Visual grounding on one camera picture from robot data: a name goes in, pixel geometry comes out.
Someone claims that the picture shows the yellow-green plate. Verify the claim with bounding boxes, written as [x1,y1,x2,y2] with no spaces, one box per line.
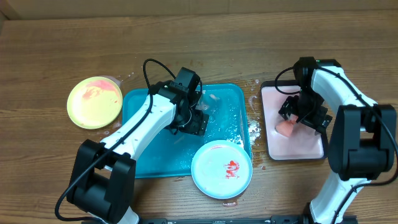
[67,77,123,129]

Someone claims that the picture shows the black tray with soapy water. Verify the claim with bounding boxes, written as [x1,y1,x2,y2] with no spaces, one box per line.
[260,81,328,161]

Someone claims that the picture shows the pink sponge with dark scourer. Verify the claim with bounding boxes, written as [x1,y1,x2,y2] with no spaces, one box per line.
[275,114,298,138]

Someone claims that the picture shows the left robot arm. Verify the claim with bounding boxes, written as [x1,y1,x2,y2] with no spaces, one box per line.
[62,67,209,223]

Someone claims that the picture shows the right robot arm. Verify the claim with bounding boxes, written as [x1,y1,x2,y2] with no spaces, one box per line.
[276,57,397,224]

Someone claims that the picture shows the light blue plate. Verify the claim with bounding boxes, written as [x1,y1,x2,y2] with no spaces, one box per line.
[191,140,252,199]

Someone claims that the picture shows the teal plastic tray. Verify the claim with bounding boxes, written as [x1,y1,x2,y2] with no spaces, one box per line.
[136,84,251,179]

